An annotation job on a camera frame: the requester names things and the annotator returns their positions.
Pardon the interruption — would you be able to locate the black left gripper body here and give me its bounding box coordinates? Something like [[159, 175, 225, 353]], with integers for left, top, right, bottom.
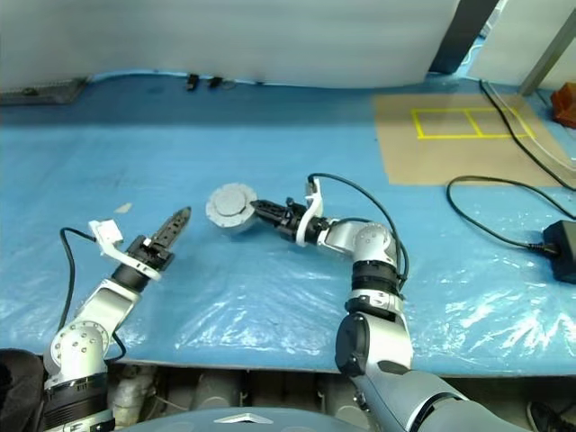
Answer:
[[125, 234, 176, 271]]

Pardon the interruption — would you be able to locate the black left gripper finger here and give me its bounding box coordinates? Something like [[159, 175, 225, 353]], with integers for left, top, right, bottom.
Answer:
[[151, 205, 193, 247], [157, 208, 194, 253]]

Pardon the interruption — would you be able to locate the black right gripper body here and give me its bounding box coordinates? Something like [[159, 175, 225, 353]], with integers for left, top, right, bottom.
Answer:
[[272, 197, 311, 239]]

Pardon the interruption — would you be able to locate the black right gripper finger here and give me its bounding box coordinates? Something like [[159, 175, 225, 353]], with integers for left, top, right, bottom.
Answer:
[[248, 199, 287, 215], [250, 204, 284, 226]]

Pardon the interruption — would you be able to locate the grey round motor lid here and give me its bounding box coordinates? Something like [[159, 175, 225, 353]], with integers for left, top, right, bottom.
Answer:
[[205, 182, 259, 229]]

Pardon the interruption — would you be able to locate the blue plastic table cover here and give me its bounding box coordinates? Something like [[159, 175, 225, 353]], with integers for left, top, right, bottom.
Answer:
[[0, 67, 576, 377]]

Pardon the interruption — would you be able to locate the whitish rounded shape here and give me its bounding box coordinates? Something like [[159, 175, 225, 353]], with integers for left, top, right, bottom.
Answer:
[[107, 366, 157, 427]]

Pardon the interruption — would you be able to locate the grey rounded cylinder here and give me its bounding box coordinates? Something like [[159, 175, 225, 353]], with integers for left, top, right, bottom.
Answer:
[[191, 371, 244, 410], [314, 375, 361, 418]]

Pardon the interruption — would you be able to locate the brown cardboard sheet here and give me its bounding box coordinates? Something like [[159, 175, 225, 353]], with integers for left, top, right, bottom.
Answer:
[[372, 93, 576, 186]]

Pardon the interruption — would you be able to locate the clear ribbed plastic tray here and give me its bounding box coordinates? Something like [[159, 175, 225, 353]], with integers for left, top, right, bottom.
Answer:
[[0, 76, 90, 107]]

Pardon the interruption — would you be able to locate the grey robot torso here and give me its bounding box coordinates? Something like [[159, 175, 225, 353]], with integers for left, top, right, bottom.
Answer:
[[134, 407, 374, 432]]

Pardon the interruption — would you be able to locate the black power adapter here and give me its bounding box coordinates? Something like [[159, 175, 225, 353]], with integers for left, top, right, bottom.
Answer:
[[542, 219, 576, 284]]

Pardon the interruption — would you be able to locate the small white panel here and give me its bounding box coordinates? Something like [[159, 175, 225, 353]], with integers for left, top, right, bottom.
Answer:
[[467, 0, 571, 86]]

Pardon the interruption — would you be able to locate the brown wooden block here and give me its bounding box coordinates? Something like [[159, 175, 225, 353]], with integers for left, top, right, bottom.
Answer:
[[551, 81, 576, 125]]

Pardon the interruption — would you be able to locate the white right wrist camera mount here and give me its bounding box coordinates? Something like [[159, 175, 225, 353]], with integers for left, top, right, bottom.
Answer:
[[294, 176, 326, 248]]

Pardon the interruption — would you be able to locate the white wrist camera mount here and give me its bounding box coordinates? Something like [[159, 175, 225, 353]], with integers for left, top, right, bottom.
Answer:
[[87, 219, 163, 283], [294, 176, 326, 248]]

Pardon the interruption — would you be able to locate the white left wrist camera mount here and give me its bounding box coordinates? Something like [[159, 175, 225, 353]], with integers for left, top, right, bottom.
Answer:
[[87, 219, 163, 283]]

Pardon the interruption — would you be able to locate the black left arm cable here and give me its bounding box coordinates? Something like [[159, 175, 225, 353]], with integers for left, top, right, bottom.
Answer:
[[58, 227, 127, 364]]

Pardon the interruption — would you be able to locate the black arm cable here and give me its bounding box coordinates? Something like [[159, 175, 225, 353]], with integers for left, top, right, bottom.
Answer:
[[306, 173, 411, 287], [58, 227, 127, 364]]

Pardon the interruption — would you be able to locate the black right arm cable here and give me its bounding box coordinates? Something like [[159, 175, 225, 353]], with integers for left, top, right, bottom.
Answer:
[[306, 173, 411, 287]]

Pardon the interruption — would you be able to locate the long black cable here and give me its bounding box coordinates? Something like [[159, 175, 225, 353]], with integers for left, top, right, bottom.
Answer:
[[479, 79, 576, 193]]

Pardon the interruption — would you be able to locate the black adapter power cable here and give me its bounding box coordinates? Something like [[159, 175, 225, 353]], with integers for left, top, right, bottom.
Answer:
[[445, 174, 576, 253]]

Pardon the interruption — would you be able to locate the clear white cable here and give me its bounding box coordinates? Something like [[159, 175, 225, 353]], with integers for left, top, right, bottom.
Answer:
[[485, 83, 576, 172]]

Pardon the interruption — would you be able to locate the grey metal post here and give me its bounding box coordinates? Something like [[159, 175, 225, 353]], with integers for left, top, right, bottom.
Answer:
[[519, 0, 576, 96]]

